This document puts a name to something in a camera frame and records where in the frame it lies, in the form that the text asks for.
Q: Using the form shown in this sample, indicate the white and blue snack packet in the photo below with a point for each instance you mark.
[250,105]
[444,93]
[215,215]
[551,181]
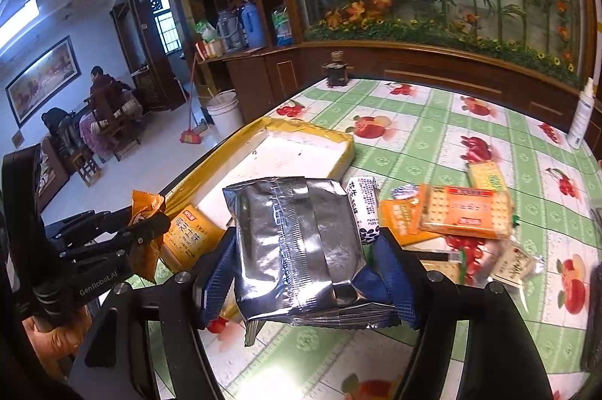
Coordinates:
[362,202]

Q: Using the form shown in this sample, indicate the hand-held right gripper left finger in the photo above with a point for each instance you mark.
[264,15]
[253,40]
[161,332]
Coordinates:
[218,277]

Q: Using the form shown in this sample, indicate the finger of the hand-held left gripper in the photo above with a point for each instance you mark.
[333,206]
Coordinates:
[89,223]
[141,233]

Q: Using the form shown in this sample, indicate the ceiling light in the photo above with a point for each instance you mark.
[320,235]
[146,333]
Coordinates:
[16,23]

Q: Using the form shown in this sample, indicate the red broom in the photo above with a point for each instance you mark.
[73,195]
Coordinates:
[190,137]

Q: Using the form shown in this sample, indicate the barred window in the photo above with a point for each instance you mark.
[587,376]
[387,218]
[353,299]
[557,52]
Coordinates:
[168,33]

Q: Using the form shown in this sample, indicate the white spray bottle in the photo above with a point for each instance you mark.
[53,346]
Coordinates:
[581,122]

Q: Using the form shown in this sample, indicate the wooden chair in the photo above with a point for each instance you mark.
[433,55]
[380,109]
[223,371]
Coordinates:
[115,132]

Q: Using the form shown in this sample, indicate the yellow green cracker packet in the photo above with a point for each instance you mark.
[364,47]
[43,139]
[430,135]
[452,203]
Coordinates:
[487,176]

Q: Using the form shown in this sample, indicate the dark glass jar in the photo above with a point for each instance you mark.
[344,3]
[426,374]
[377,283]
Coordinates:
[335,73]

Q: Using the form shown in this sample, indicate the dark cloth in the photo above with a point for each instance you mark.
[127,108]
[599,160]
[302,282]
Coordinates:
[59,127]

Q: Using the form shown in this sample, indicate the small white blue snack packet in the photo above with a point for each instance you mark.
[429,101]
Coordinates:
[404,192]

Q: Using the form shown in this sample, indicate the person's left hand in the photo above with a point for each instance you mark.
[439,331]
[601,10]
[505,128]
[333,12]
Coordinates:
[51,339]

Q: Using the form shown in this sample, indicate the orange flat snack packet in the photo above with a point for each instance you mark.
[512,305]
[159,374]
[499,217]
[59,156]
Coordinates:
[397,219]

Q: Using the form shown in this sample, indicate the long orange cracker packet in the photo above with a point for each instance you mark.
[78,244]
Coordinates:
[463,212]

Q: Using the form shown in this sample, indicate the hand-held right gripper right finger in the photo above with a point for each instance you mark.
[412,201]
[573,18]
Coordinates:
[399,282]

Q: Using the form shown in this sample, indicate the wooden cabinet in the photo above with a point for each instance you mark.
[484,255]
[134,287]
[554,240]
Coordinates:
[263,75]

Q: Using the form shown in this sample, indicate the small beige box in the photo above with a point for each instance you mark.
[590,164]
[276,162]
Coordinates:
[215,48]

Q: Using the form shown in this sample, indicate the green and white bag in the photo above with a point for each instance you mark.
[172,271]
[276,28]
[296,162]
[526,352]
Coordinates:
[206,31]

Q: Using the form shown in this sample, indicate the white plastic bucket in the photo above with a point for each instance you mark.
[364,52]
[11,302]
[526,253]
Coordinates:
[225,110]

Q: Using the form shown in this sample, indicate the large yellow plastic bag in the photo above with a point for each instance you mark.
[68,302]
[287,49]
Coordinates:
[291,150]

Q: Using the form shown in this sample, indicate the orange puffed snack packet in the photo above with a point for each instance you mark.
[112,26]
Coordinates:
[141,261]

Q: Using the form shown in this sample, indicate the grey thermos flask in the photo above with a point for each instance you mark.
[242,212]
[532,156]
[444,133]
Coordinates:
[230,31]

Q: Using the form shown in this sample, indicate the silver foil snack packet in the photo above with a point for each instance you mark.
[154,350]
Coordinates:
[301,249]

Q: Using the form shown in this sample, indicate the framed wall painting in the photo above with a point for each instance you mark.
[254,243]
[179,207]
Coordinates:
[42,78]

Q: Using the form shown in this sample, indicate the blue thermos flask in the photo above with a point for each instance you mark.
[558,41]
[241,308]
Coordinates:
[251,23]

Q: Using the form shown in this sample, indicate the clear plastic snack packet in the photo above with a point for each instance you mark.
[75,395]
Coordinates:
[510,263]

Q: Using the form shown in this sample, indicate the yellow-orange snack packet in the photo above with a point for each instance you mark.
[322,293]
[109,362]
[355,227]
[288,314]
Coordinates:
[188,240]

